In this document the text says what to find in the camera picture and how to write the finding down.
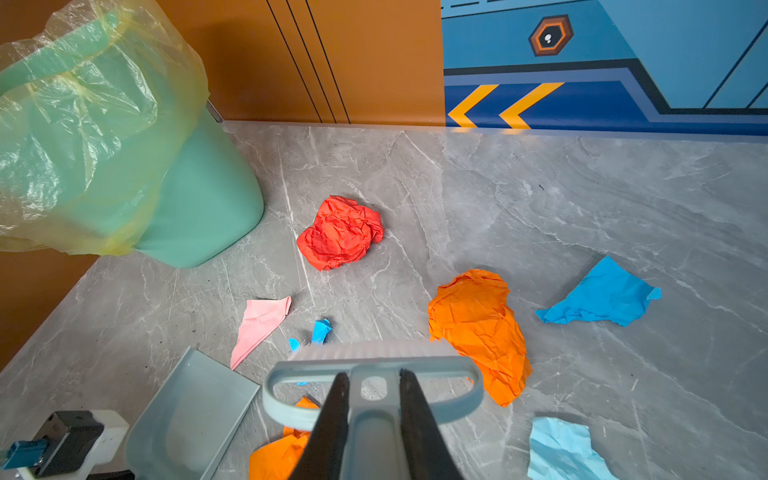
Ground teal dustpan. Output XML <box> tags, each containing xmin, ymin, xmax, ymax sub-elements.
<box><xmin>125</xmin><ymin>347</ymin><xmax>260</xmax><ymax>480</ymax></box>

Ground orange crumpled paper near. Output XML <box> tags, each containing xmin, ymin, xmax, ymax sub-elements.
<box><xmin>248</xmin><ymin>426</ymin><xmax>311</xmax><ymax>480</ymax></box>

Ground red crumpled paper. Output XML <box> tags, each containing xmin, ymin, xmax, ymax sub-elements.
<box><xmin>297</xmin><ymin>195</ymin><xmax>385</xmax><ymax>271</ymax></box>

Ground orange crumpled paper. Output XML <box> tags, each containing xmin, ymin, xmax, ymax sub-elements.
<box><xmin>248</xmin><ymin>426</ymin><xmax>311</xmax><ymax>480</ymax></box>
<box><xmin>427</xmin><ymin>269</ymin><xmax>533</xmax><ymax>407</ymax></box>

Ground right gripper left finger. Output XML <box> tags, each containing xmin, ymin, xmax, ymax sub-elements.
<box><xmin>289</xmin><ymin>373</ymin><xmax>350</xmax><ymax>480</ymax></box>

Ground pink paper scrap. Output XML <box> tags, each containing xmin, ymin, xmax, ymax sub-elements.
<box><xmin>230</xmin><ymin>296</ymin><xmax>292</xmax><ymax>370</ymax></box>

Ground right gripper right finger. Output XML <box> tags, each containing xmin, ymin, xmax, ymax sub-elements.
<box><xmin>400</xmin><ymin>369</ymin><xmax>463</xmax><ymax>480</ymax></box>

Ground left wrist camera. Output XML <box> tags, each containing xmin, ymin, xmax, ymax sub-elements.
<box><xmin>1</xmin><ymin>410</ymin><xmax>135</xmax><ymax>480</ymax></box>

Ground orange crumpled paper far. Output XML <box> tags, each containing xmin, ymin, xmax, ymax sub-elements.
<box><xmin>427</xmin><ymin>269</ymin><xmax>533</xmax><ymax>407</ymax></box>

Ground small blue paper scrap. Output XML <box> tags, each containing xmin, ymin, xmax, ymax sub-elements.
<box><xmin>288</xmin><ymin>318</ymin><xmax>333</xmax><ymax>354</ymax></box>

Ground blue paper scrap far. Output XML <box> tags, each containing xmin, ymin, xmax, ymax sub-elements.
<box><xmin>535</xmin><ymin>256</ymin><xmax>662</xmax><ymax>327</ymax></box>

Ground green trash bin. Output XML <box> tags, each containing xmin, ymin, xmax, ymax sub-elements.
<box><xmin>0</xmin><ymin>11</ymin><xmax>266</xmax><ymax>269</ymax></box>

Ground light blue paper scrap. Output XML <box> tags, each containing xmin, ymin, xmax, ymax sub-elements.
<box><xmin>527</xmin><ymin>417</ymin><xmax>617</xmax><ymax>480</ymax></box>

